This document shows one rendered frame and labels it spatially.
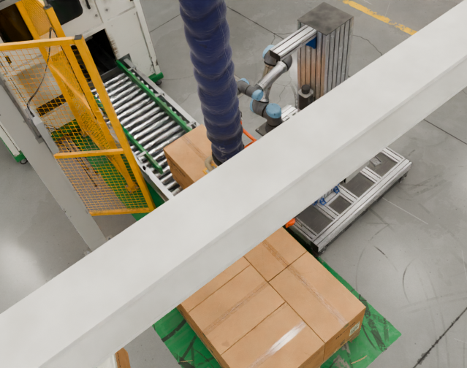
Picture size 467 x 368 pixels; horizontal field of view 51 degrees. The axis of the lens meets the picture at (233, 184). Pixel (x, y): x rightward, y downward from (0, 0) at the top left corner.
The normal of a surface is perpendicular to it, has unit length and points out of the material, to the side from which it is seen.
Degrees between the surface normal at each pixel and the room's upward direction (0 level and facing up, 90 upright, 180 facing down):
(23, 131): 90
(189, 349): 0
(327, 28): 0
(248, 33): 0
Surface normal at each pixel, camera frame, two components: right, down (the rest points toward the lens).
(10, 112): 0.61, 0.59
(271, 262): -0.11, -0.59
